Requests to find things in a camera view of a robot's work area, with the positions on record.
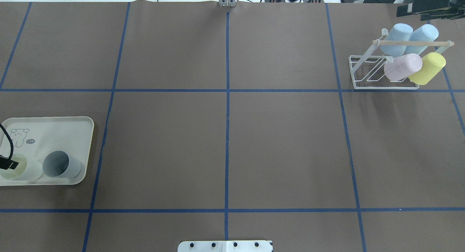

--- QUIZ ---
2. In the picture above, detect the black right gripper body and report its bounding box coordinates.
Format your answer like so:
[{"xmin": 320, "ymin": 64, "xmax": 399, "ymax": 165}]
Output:
[{"xmin": 396, "ymin": 0, "xmax": 465, "ymax": 21}]

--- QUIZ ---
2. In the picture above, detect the pale yellow plastic cup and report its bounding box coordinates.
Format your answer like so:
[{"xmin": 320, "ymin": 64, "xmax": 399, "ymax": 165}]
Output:
[{"xmin": 0, "ymin": 153, "xmax": 43, "ymax": 181}]

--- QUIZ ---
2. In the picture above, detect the light blue plastic cup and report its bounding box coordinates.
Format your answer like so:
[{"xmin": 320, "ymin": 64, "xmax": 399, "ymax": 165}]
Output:
[{"xmin": 380, "ymin": 23, "xmax": 413, "ymax": 57}]

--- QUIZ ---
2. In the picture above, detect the pink plastic cup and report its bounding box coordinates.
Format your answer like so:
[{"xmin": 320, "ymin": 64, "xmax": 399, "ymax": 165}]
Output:
[{"xmin": 384, "ymin": 53, "xmax": 423, "ymax": 82}]

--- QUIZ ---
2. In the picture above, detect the grey plastic cup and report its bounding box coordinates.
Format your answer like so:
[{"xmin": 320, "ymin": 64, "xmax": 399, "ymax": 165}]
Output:
[{"xmin": 42, "ymin": 151, "xmax": 81, "ymax": 179}]

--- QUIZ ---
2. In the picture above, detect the cream plastic tray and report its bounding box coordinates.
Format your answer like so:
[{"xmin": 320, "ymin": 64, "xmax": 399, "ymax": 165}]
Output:
[{"xmin": 1, "ymin": 116, "xmax": 94, "ymax": 186}]

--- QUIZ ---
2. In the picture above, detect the white wire cup rack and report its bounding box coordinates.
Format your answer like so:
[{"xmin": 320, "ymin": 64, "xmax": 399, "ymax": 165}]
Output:
[{"xmin": 346, "ymin": 28, "xmax": 456, "ymax": 90}]

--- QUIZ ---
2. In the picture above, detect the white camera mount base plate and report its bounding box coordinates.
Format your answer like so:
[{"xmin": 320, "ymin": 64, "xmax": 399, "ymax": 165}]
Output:
[{"xmin": 177, "ymin": 239, "xmax": 274, "ymax": 252}]

